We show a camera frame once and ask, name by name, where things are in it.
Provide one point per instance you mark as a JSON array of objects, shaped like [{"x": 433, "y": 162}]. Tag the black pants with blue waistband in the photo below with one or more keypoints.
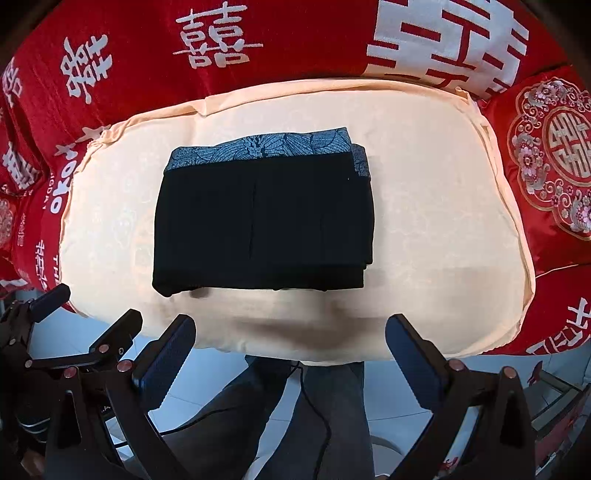
[{"x": 258, "y": 230}]

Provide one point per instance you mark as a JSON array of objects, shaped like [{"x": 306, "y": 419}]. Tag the red blanket with white print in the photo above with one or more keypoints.
[{"x": 138, "y": 69}]

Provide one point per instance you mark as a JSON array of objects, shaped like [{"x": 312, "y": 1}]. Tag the peach cushion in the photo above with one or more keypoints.
[{"x": 438, "y": 207}]

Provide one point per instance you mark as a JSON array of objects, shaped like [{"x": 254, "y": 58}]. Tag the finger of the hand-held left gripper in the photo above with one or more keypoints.
[
  {"x": 117, "y": 332},
  {"x": 48, "y": 302}
]

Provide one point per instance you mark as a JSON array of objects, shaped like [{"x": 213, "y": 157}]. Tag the person's legs in grey trousers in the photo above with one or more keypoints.
[{"x": 327, "y": 427}]

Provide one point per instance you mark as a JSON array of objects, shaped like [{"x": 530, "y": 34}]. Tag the red embroidered floral cushion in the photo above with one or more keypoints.
[{"x": 554, "y": 138}]

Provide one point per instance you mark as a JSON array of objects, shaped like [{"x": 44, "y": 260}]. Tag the person's left leg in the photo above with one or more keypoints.
[{"x": 231, "y": 415}]

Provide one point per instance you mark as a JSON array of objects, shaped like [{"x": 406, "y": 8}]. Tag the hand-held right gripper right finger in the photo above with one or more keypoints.
[{"x": 415, "y": 360}]

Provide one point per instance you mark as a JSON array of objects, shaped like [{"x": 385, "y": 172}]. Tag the person's right leg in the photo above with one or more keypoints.
[{"x": 346, "y": 406}]

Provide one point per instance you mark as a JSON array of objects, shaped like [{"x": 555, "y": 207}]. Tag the metal frame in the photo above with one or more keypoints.
[{"x": 561, "y": 383}]

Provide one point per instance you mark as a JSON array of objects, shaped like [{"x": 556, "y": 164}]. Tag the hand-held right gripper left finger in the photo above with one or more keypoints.
[{"x": 161, "y": 360}]

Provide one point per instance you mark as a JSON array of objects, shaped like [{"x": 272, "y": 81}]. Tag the person's leg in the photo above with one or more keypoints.
[
  {"x": 231, "y": 415},
  {"x": 346, "y": 406}
]

